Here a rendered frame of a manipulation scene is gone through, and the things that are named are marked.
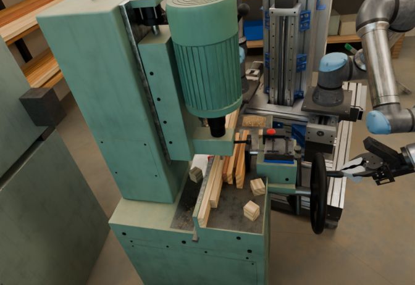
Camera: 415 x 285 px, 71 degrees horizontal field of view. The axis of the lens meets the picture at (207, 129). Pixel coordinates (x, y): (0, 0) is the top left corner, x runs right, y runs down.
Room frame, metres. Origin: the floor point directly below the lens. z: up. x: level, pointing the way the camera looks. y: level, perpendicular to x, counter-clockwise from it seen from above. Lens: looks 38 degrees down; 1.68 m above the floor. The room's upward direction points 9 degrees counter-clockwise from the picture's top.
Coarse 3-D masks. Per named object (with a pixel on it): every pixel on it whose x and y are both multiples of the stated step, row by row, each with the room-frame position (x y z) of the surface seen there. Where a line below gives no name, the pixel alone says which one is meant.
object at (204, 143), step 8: (200, 128) 0.80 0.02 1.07; (208, 128) 0.79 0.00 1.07; (232, 128) 0.77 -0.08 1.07; (200, 136) 0.75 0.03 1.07; (208, 136) 0.75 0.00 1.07; (224, 136) 0.73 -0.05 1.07; (232, 136) 0.73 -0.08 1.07; (200, 144) 0.74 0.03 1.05; (208, 144) 0.73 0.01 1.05; (216, 144) 0.72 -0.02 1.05; (224, 144) 0.71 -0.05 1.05; (232, 144) 0.71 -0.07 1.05; (200, 152) 0.74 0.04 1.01; (208, 152) 0.73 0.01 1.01; (216, 152) 0.72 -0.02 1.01; (224, 152) 0.71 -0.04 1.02; (232, 152) 0.71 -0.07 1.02
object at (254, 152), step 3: (249, 135) 0.81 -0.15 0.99; (246, 138) 0.79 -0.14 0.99; (249, 138) 0.79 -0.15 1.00; (246, 144) 0.76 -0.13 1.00; (249, 144) 0.76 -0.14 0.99; (246, 147) 0.74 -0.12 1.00; (249, 147) 0.76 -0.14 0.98; (246, 150) 0.73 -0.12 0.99; (249, 150) 0.76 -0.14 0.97; (252, 150) 0.76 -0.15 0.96; (255, 150) 0.76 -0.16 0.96; (258, 150) 0.76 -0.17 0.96; (261, 150) 0.75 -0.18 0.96; (246, 153) 0.73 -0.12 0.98; (249, 153) 0.75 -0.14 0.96; (252, 153) 0.75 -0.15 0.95; (255, 153) 0.75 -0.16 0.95; (246, 156) 0.73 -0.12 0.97; (249, 156) 0.75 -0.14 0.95; (246, 159) 0.73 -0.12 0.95; (249, 159) 0.74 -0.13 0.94; (246, 162) 0.73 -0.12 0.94; (249, 162) 0.74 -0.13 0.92; (246, 165) 0.73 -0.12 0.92; (249, 165) 0.74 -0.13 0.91; (246, 168) 0.73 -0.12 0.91
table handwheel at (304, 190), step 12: (312, 168) 0.76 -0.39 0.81; (324, 168) 0.63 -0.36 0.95; (312, 180) 0.75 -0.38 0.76; (324, 180) 0.59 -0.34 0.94; (276, 192) 0.68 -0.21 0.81; (300, 192) 0.65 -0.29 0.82; (312, 192) 0.63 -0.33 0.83; (324, 192) 0.56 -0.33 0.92; (312, 204) 0.68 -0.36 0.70; (324, 204) 0.54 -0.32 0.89; (312, 216) 0.63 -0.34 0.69; (324, 216) 0.52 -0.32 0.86; (312, 228) 0.56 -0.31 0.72
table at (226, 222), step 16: (240, 128) 0.97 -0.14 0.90; (256, 128) 0.95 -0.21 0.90; (256, 144) 0.85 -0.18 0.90; (256, 160) 0.77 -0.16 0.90; (256, 176) 0.69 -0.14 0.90; (224, 192) 0.64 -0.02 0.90; (240, 192) 0.63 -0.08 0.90; (288, 192) 0.64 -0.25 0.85; (224, 208) 0.58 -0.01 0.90; (240, 208) 0.57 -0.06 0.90; (208, 224) 0.53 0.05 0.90; (224, 224) 0.52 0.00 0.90; (240, 224) 0.51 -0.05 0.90; (256, 224) 0.50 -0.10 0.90; (224, 240) 0.50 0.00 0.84; (240, 240) 0.48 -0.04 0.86; (256, 240) 0.47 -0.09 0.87
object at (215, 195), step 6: (234, 114) 1.03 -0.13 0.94; (234, 120) 0.98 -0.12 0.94; (228, 126) 0.95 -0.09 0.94; (234, 126) 0.97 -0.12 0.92; (222, 162) 0.75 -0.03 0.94; (216, 174) 0.69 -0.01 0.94; (216, 180) 0.67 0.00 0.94; (222, 180) 0.69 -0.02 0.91; (216, 186) 0.64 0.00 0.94; (216, 192) 0.61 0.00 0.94; (210, 198) 0.60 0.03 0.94; (216, 198) 0.60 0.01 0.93; (216, 204) 0.59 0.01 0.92
